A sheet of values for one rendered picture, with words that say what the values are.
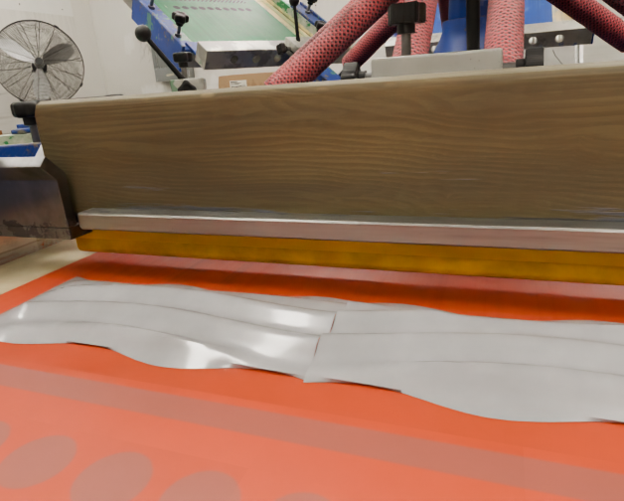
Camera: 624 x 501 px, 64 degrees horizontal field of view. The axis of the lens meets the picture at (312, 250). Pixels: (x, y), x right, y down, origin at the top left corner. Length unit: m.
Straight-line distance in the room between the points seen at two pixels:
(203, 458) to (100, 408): 0.05
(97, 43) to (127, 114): 5.55
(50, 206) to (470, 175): 0.25
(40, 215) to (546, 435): 0.30
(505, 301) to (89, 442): 0.18
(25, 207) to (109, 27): 5.41
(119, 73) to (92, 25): 0.51
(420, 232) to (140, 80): 5.36
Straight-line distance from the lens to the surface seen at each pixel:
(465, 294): 0.26
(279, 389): 0.19
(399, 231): 0.24
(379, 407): 0.18
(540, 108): 0.24
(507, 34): 0.74
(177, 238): 0.32
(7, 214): 0.38
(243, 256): 0.30
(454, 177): 0.24
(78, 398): 0.21
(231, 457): 0.16
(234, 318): 0.24
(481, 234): 0.23
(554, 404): 0.19
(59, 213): 0.34
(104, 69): 5.83
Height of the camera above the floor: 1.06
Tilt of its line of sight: 19 degrees down
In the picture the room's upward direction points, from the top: 4 degrees counter-clockwise
